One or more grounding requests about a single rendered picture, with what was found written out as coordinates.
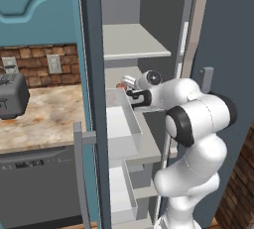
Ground slate grey fridge door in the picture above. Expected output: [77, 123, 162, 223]
[158, 0, 254, 229]
[76, 0, 112, 229]

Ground grey wall socket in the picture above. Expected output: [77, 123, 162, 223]
[46, 54, 64, 75]
[2, 57, 20, 75]

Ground dark grey fridge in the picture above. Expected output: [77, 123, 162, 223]
[98, 0, 212, 229]

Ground clear white fridge drawer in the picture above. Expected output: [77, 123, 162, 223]
[105, 87, 144, 161]
[108, 159, 139, 225]

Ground teal wall cupboard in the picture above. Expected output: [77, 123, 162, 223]
[0, 0, 82, 48]

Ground white fridge shelf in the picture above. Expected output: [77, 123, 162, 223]
[102, 23, 173, 61]

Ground dark grey toaster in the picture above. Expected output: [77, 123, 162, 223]
[0, 71, 31, 121]

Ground grey fridge shelf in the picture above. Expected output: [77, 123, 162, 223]
[125, 107, 180, 168]

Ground grey fridge door handle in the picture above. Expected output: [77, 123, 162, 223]
[198, 66, 215, 94]
[72, 121, 97, 229]

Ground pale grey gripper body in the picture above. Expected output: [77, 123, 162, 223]
[121, 74, 138, 90]

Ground dark grey dishwasher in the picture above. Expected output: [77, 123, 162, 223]
[0, 144, 84, 229]

